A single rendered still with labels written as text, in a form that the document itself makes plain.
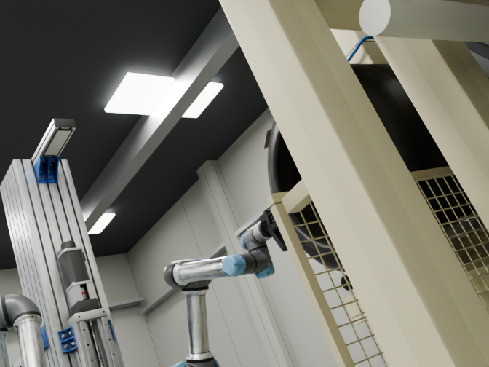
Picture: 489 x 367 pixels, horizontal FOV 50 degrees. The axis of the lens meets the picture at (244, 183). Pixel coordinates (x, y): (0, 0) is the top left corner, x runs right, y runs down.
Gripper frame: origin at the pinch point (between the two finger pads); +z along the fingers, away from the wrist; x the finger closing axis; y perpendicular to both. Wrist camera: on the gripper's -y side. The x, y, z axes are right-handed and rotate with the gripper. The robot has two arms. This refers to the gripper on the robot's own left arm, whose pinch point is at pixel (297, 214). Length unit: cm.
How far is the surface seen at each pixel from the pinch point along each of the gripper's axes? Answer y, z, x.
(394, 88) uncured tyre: 12, 60, -5
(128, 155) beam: 219, -413, 124
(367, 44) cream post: 47, 31, 31
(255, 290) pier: 30, -466, 269
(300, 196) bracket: -16, 72, -57
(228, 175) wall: 199, -472, 291
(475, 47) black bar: 18, 69, 22
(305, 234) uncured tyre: -10.4, 15.1, -12.6
